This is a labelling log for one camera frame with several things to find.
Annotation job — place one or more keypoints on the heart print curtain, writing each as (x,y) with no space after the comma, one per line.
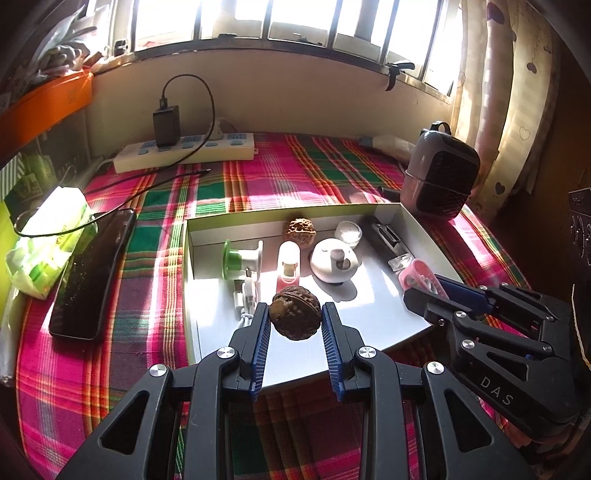
(508,92)

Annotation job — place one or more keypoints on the orange box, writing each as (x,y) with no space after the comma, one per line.
(46,106)

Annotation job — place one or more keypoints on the plastic bag clutter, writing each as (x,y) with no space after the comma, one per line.
(64,50)

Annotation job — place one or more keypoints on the light brown walnut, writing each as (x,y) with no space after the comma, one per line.
(301,227)

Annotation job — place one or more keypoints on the white plug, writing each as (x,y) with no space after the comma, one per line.
(222,128)

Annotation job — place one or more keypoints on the grey white mouse-shaped gadget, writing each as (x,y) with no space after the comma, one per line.
(328,263)

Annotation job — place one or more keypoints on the pink clip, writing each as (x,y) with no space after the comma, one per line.
(415,272)
(288,258)

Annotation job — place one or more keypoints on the black charger adapter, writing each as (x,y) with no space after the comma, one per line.
(166,127)

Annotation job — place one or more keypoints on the dark wooden cabinet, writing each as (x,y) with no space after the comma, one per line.
(579,221)

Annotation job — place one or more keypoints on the green tissue pack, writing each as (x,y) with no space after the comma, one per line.
(46,240)

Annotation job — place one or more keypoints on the dark brown walnut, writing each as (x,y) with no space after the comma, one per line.
(295,314)

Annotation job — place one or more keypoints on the black smartphone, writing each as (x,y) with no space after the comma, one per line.
(87,277)

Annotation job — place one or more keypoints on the black clear-tipped device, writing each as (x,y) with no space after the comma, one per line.
(385,235)

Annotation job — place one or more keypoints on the white sheet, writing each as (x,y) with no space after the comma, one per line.
(5,346)

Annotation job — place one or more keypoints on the window with metal bars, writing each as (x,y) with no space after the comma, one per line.
(277,39)

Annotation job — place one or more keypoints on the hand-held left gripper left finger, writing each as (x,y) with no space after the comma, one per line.
(263,350)

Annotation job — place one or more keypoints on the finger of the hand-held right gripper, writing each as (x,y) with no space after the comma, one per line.
(438,314)
(461,293)

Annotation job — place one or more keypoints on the small grey heater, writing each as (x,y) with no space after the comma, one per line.
(438,180)

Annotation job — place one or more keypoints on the green white knob stand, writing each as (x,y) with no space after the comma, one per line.
(231,261)

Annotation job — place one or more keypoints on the green white striped box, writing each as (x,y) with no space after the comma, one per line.
(11,167)

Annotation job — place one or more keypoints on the yellow-green box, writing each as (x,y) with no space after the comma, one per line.
(3,249)

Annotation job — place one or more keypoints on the white round jar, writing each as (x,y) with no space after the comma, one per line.
(348,233)

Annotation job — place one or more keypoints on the white power strip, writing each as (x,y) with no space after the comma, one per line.
(207,147)

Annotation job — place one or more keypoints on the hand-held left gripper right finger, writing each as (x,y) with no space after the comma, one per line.
(333,350)

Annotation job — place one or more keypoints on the white blue tube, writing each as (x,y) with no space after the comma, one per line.
(392,144)

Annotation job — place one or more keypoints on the green printed carton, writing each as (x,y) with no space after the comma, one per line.
(37,177)

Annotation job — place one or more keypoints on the cardboard box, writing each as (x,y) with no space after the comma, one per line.
(369,314)

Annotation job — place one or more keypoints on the plaid tablecloth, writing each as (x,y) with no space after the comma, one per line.
(115,369)

